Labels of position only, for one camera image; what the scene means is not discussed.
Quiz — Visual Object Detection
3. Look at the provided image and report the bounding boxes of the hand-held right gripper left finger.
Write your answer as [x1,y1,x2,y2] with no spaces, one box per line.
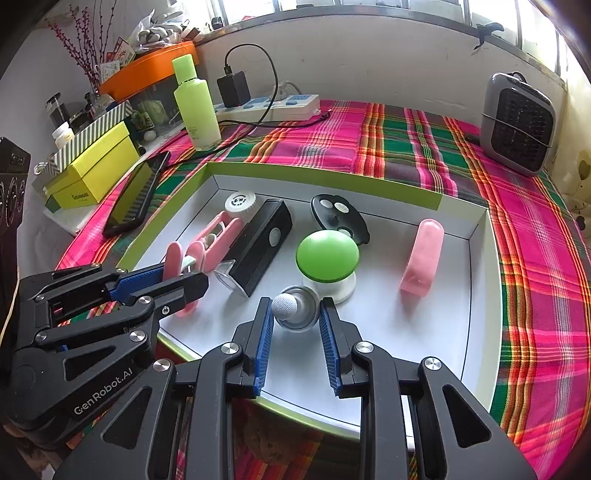
[53,298,276,480]

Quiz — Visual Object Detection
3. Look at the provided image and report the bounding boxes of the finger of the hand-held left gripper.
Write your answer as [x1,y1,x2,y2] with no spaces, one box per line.
[18,264,166,317]
[34,271,211,354]

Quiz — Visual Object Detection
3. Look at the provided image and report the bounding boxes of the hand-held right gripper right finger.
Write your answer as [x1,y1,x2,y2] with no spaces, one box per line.
[318,298,539,480]

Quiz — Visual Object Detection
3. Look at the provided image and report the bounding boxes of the pink folding clip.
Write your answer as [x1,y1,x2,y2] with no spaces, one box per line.
[165,241,206,317]

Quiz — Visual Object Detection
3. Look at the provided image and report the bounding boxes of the white ball roller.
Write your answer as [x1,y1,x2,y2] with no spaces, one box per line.
[271,286,321,330]

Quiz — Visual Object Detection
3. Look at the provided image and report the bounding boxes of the green and white cardboard box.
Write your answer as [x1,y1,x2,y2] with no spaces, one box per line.
[115,161,504,439]

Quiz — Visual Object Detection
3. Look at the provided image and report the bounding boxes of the green mushroom lamp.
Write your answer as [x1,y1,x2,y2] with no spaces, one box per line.
[295,231,361,304]

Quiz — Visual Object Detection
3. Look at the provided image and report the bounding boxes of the pink plastic case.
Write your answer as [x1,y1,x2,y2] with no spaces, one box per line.
[185,211,244,278]
[399,219,445,296]

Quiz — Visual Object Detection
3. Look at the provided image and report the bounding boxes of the black oval remote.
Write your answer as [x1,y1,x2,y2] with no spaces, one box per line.
[310,194,370,245]

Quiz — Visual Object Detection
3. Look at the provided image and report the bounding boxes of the white round cap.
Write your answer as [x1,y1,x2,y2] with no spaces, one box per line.
[225,191,259,225]

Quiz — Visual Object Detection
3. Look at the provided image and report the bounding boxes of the black smartphone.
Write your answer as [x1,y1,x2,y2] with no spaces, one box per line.
[102,151,171,238]

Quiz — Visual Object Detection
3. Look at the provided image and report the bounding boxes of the black flashlight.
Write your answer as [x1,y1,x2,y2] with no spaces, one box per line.
[215,199,294,297]

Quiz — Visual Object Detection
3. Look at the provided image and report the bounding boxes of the yellow-green cardboard box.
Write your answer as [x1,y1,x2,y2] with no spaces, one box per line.
[44,121,141,213]

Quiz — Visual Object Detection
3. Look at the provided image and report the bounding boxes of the striped cardboard box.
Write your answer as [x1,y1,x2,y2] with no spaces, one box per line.
[54,99,134,174]

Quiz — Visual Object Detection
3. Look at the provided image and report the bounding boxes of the glass tank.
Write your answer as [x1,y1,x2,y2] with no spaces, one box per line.
[129,83,185,134]

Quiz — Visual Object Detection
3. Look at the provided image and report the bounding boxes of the green plastic bottle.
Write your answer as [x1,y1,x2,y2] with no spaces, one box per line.
[172,54,222,151]

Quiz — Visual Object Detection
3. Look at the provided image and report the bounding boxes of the glass jar with black lid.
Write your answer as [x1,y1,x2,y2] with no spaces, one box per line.
[45,93,70,130]

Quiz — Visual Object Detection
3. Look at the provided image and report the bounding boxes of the orange box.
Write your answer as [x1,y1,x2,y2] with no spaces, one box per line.
[99,41,199,102]

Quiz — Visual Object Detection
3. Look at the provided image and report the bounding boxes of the black power adapter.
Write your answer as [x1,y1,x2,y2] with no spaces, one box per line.
[217,71,251,108]

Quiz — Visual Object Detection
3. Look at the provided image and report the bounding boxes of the white power strip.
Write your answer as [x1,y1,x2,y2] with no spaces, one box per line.
[213,93,321,124]

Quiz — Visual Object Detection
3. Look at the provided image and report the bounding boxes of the dried red flower branches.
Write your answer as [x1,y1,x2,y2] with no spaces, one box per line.
[46,4,105,93]

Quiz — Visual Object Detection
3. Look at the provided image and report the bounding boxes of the crumpled plastic bag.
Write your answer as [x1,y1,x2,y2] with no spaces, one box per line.
[131,11,199,47]

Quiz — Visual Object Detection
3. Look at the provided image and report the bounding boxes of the grey desktop heater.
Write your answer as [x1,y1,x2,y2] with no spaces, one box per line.
[480,71,557,175]

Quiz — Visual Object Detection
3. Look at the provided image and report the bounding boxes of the flower print curtain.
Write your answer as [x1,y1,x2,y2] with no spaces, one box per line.
[549,46,591,241]

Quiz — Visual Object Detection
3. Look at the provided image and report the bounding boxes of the black charging cable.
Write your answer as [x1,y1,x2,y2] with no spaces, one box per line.
[224,43,333,127]

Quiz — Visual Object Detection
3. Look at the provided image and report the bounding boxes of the black window handle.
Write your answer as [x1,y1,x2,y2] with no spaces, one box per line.
[474,22,506,51]

